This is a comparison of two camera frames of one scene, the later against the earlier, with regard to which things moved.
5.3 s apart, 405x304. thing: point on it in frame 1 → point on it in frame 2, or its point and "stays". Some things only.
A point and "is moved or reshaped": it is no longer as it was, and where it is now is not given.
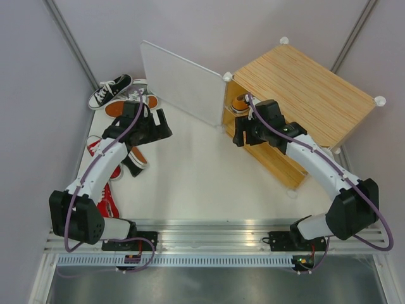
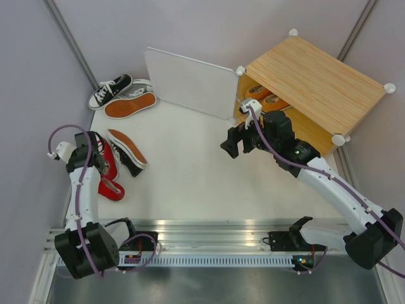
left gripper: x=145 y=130 → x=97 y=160
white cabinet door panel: x=183 y=85 is moved or reshaped
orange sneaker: x=239 y=102 → x=256 y=92
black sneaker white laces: x=109 y=89 stays
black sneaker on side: x=135 y=161 stays
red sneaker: x=107 y=204 is moved or reshaped
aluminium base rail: x=220 y=236 stays
